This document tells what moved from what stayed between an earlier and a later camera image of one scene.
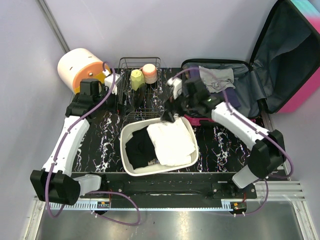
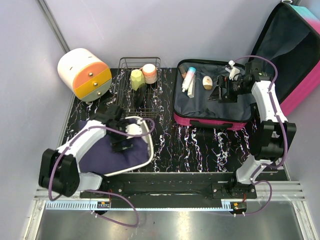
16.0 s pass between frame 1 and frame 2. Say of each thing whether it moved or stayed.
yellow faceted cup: stayed
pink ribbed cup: stayed
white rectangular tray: moved
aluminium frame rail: stayed
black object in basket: stayed
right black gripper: moved
